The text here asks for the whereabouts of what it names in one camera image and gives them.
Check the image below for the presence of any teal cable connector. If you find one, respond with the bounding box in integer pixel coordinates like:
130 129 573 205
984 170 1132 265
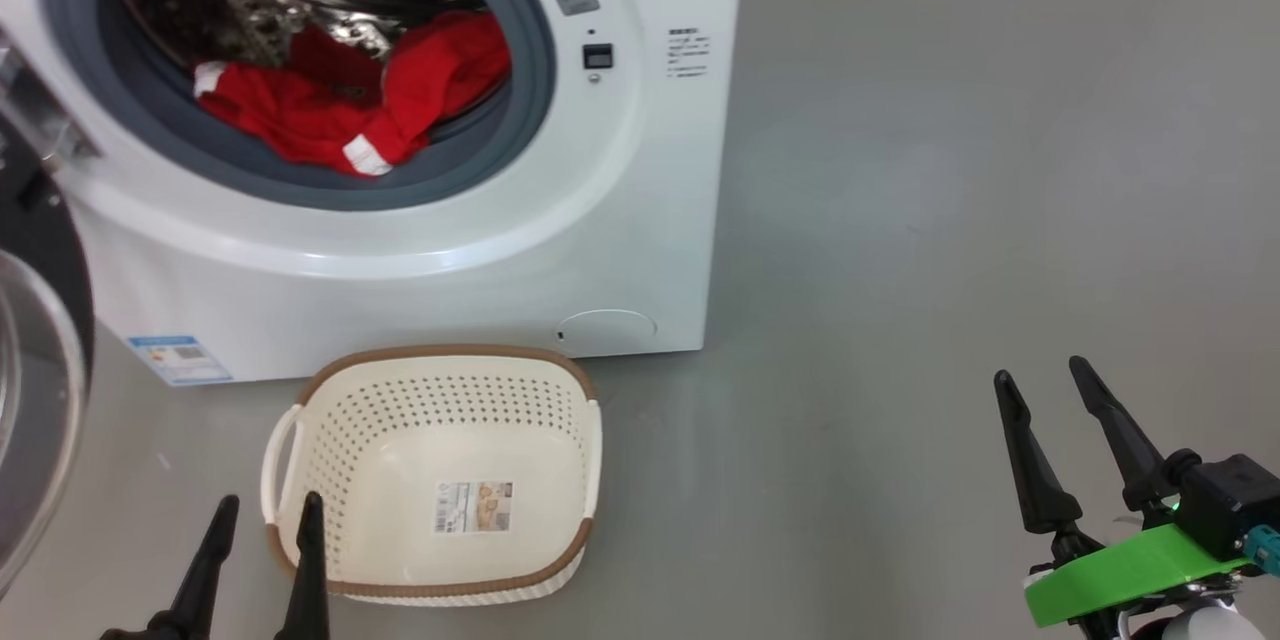
1244 524 1280 577

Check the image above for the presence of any printed label sticker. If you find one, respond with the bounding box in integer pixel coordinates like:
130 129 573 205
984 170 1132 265
433 480 515 535

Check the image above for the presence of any round black washer door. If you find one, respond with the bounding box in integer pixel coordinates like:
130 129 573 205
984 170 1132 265
0 110 96 601

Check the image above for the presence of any small printed text sticker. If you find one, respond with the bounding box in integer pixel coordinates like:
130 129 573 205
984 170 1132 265
667 26 711 79

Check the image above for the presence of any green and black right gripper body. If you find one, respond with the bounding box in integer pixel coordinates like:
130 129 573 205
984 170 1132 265
1022 448 1280 640

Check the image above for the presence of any white front-load washing machine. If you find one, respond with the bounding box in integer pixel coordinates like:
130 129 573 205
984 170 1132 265
0 0 748 386

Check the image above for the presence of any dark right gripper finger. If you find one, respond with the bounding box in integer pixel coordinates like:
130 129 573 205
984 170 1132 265
1068 355 1173 513
993 369 1084 536

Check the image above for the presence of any red garment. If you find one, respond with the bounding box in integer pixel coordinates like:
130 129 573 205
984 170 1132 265
192 10 513 178

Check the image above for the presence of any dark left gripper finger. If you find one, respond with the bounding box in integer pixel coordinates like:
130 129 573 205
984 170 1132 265
100 494 241 640
275 491 331 640

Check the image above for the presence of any blue energy label sticker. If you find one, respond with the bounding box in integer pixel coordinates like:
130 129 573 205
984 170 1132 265
127 335 234 387

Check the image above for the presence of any round white filter cover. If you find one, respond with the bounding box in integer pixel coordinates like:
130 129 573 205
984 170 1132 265
556 309 658 353

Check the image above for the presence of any cream basket with brown rim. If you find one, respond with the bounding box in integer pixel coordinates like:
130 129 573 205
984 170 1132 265
261 344 604 608

